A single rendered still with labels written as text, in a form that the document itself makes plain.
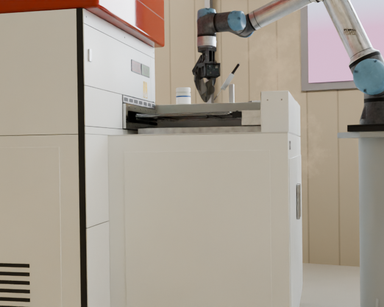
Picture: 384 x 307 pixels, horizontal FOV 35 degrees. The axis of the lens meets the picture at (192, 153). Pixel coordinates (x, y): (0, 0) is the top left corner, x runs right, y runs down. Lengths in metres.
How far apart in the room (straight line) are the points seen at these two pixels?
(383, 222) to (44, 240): 1.18
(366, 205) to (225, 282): 0.60
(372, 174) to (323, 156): 1.77
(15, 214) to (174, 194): 0.53
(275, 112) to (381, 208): 0.53
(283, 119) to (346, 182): 1.98
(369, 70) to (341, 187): 1.94
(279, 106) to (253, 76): 2.12
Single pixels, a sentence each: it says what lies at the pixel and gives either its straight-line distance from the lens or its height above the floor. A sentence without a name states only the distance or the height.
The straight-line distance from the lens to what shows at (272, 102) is 2.09.
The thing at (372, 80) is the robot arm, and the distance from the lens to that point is 2.17.
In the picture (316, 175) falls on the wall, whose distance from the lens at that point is 4.06.
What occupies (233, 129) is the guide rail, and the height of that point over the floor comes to 0.84.
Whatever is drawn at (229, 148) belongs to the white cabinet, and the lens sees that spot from 2.05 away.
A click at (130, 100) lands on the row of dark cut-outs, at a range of 2.39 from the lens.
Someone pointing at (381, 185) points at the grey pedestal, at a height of 0.63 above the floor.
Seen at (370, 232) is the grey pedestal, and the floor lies 0.46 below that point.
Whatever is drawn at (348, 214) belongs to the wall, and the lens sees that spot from 4.04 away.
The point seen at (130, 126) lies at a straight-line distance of 2.36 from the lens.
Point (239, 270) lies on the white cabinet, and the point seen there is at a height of 0.36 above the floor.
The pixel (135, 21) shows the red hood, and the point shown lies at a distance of 2.36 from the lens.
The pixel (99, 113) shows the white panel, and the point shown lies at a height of 0.89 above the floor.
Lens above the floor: 0.77
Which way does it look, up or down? 1 degrees down
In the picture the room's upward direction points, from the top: 1 degrees counter-clockwise
